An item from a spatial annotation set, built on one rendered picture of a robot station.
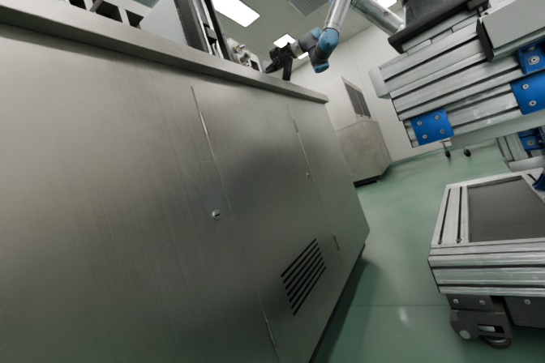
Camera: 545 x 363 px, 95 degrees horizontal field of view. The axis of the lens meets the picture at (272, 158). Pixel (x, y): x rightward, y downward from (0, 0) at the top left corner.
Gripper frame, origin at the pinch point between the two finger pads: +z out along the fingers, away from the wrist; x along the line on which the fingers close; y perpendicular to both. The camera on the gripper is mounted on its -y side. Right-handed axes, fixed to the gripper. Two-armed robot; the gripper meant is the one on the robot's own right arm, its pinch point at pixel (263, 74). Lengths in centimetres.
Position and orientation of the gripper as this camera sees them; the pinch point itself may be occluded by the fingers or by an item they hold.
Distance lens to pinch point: 140.9
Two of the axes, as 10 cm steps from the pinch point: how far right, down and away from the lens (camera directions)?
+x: -5.0, 1.3, -8.6
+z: -8.0, 3.1, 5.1
